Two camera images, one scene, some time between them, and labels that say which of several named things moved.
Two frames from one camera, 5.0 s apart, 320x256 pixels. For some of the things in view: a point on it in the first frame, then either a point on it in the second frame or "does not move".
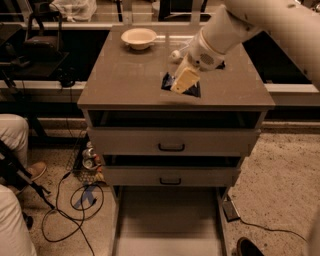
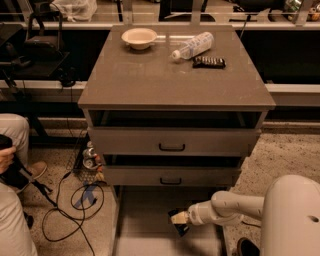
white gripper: x=202 y=53 to x=194 y=214
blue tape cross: x=87 y=193 does not move
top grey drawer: x=174 y=141 does not move
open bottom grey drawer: x=169 y=221 does not move
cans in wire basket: x=91 y=161 does not move
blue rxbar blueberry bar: x=169 y=80 to x=180 y=228
